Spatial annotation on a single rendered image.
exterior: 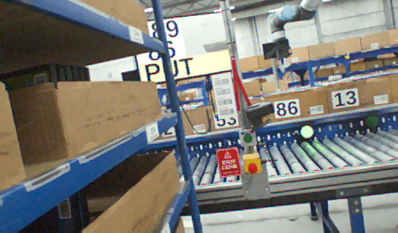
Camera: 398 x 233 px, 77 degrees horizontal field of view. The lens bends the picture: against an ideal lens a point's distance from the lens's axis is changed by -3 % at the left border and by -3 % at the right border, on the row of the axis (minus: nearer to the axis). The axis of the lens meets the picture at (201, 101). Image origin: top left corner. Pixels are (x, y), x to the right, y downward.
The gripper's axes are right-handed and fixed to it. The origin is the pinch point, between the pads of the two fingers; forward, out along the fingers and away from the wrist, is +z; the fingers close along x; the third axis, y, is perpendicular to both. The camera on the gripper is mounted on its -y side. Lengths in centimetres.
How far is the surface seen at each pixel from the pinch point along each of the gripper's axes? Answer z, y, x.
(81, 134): 21, -62, -131
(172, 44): -15, -59, -50
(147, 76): -1, -73, -53
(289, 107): 23.4, 1.3, 5.7
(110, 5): -3, -60, -118
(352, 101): 26.9, 40.6, 2.7
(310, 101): 22.4, 15.2, 4.5
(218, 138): 36, -47, 6
